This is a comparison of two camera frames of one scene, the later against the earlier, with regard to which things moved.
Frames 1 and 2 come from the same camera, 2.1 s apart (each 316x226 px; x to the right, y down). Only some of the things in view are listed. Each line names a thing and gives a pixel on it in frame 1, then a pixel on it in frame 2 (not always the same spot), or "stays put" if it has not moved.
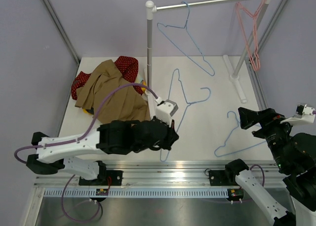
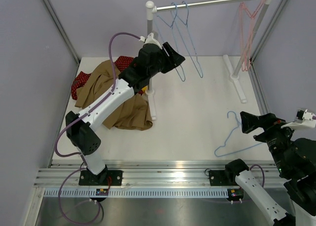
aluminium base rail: x=172 y=174 stays put
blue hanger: x=187 y=103 to x=172 y=27
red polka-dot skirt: x=128 y=66 stays put
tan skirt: x=124 y=104 stays put
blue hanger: x=230 y=135 stays put
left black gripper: x=171 y=139 to x=174 y=60
